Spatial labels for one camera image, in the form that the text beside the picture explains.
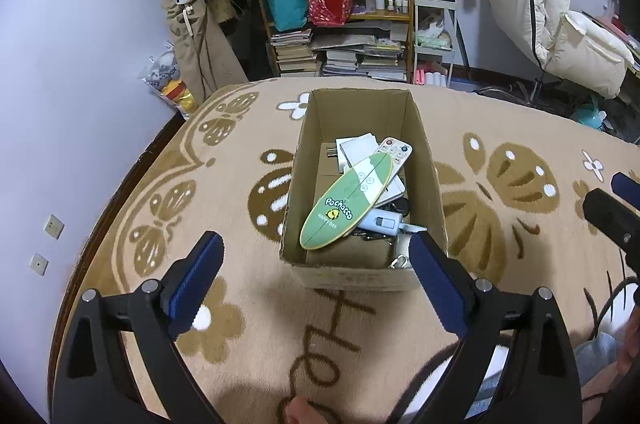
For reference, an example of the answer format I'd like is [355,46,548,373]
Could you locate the white remote control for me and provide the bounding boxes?
[374,137,414,186]

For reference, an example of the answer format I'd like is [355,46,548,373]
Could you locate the skateboard-shaped white green gadget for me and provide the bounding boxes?
[299,151,394,251]

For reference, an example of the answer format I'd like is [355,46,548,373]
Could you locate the black monitor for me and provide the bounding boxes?
[617,0,640,36]

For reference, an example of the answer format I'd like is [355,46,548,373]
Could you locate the white trolley cart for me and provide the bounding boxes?
[412,0,459,88]

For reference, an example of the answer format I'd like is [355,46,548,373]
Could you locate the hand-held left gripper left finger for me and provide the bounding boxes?
[50,230,225,424]

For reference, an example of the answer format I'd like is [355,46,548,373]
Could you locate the person's bare foot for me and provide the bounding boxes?
[285,396,329,424]

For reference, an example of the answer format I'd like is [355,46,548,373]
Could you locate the beige brown printed blanket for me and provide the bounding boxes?
[47,77,640,424]

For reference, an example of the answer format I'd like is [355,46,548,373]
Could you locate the white square power bank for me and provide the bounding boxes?
[375,177,407,208]

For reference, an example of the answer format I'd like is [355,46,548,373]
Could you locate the pile of magazines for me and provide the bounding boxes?
[312,33,408,82]

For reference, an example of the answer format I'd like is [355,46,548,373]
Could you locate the khaki coat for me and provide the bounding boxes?
[166,0,249,104]

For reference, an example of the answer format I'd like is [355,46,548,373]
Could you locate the cardboard box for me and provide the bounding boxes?
[279,88,448,292]

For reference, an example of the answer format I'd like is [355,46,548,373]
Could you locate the bag of plush toys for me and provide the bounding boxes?
[139,52,198,115]

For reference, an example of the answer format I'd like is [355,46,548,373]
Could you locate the stack of old books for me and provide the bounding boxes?
[270,29,321,78]

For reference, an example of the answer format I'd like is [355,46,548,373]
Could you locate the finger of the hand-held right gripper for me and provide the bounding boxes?
[611,171,640,206]
[582,188,640,264]

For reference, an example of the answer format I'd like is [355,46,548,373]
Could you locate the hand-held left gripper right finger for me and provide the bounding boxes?
[409,233,583,424]

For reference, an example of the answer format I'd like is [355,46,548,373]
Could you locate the white charger plug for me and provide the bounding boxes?
[327,133,379,173]

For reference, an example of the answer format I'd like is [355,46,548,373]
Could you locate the teal plastic toy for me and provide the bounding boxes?
[572,97,609,131]

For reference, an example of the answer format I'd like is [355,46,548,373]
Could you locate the light blue cylinder with strap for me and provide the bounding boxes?
[357,210,429,238]

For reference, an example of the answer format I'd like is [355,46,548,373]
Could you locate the bunch of keys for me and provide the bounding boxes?
[352,198,412,246]

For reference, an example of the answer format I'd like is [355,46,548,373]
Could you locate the person's right forearm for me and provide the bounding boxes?
[617,303,640,376]

